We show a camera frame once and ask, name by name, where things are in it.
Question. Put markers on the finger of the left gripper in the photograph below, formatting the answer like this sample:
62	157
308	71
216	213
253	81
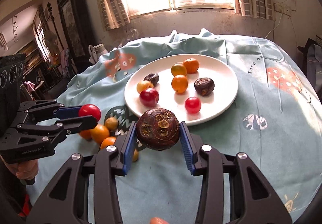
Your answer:
65	126
68	112

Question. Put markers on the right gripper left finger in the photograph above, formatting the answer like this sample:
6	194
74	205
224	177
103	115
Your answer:
65	198

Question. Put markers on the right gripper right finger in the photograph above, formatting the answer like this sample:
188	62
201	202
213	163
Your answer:
252	198

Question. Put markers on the red cherry tomato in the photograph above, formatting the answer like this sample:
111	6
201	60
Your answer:
90	109
193	105

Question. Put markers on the yellow orange citrus front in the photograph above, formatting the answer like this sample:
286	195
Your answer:
99	133

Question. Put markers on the yellow orange citrus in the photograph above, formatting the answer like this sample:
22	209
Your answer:
99	133
178	69

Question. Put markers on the small tan kumquat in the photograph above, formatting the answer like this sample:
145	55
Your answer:
111	123

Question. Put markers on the large dark red plum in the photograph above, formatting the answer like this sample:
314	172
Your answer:
149	97

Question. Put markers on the dark brown water chestnut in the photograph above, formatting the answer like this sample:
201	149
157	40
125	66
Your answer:
204	86

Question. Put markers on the yellow orange citrus back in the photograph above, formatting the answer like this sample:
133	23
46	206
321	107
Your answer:
178	69

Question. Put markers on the small orange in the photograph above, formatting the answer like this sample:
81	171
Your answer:
191	65

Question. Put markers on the large orange mandarin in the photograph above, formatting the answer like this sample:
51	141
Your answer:
86	134

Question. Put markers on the person's left hand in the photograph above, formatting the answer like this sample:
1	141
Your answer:
25	170

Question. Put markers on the person's right hand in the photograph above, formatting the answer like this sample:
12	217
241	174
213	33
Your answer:
158	220

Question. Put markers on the small tan fruit behind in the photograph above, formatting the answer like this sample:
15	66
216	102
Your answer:
135	155

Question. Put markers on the white thermos jug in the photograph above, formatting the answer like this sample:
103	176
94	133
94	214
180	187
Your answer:
95	52

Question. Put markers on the small yellow fruit on plate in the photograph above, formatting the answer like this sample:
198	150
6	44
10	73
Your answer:
143	85

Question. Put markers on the dark framed picture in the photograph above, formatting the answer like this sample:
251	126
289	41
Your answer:
77	29

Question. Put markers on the red cherry tomato on plate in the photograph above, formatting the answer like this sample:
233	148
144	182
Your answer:
193	105

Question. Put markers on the white oval plate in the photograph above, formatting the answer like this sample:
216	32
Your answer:
222	97

